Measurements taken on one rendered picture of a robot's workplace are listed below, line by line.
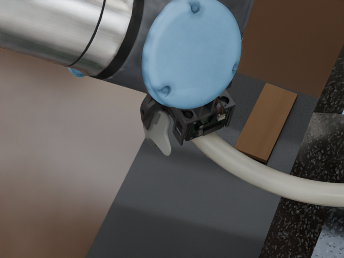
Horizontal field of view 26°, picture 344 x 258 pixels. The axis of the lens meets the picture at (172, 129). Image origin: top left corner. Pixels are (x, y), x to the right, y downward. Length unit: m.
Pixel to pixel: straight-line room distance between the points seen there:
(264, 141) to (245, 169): 1.16
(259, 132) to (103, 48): 1.58
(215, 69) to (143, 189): 1.45
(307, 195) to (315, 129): 0.34
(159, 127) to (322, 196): 0.23
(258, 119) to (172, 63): 1.58
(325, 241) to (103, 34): 0.77
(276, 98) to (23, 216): 0.79
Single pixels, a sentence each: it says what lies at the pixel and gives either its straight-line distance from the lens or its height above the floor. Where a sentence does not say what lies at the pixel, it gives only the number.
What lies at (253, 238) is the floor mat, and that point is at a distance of 1.97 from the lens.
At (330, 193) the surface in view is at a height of 0.97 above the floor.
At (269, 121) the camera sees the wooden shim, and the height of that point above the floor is 0.03.
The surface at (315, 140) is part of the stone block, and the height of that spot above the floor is 0.74.
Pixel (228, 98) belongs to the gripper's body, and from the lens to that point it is 0.92.
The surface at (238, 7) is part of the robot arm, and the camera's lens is 0.76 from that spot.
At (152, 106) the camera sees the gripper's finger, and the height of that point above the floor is 1.02.
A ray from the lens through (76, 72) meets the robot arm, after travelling 0.71.
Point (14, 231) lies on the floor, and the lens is 2.03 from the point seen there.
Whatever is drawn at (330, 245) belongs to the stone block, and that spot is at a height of 0.68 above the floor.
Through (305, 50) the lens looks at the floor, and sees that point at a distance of 2.34.
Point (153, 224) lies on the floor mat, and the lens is 1.97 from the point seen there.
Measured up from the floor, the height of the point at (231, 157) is 0.98.
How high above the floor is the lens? 1.79
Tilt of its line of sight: 57 degrees down
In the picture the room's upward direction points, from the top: straight up
